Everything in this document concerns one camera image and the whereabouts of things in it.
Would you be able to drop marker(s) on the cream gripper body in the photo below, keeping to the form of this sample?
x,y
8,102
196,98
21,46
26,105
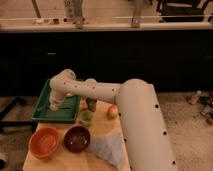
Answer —
x,y
54,106

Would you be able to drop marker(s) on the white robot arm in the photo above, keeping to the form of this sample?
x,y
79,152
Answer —
x,y
147,139

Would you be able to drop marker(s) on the grey blue cloth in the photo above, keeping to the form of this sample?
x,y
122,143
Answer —
x,y
108,148

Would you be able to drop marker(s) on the orange peach fruit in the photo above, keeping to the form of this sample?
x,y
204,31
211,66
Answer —
x,y
112,112

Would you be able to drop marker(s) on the white lidded cup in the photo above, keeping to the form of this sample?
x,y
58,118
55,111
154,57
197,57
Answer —
x,y
90,80

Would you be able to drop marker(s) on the grey metal cup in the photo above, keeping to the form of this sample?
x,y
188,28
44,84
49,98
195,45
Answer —
x,y
91,103

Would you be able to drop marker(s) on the dark red bowl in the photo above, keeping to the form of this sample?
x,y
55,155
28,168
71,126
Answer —
x,y
77,139

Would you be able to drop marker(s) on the orange bowl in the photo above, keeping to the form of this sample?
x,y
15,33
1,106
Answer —
x,y
44,142

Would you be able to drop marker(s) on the light green cup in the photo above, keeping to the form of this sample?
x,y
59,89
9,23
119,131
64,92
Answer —
x,y
86,118

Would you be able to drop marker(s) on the green plastic tray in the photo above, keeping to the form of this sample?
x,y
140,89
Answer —
x,y
67,113

